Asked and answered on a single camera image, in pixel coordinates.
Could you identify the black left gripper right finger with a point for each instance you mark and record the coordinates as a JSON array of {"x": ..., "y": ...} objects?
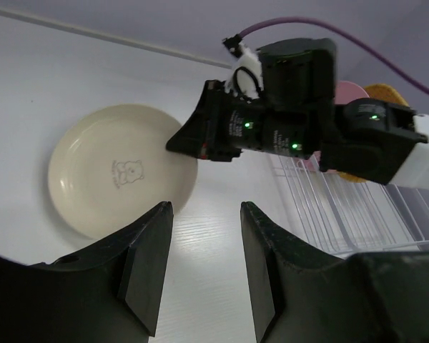
[{"x": 299, "y": 293}]

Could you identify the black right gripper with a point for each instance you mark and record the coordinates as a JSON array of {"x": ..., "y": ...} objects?
[{"x": 295, "y": 118}]

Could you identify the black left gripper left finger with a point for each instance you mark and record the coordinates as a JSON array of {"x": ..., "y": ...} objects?
[{"x": 109, "y": 291}]

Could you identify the cream plate with bear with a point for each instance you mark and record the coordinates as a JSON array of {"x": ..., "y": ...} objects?
[{"x": 112, "y": 167}]

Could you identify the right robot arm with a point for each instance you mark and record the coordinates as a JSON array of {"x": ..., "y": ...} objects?
[{"x": 393, "y": 151}]

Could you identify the square woven orange tray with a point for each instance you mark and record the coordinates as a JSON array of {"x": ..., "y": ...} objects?
[{"x": 373, "y": 99}]

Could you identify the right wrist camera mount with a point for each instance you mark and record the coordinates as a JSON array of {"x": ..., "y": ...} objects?
[{"x": 244, "y": 83}]

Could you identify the white wire dish rack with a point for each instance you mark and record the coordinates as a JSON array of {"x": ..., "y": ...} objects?
[{"x": 343, "y": 218}]

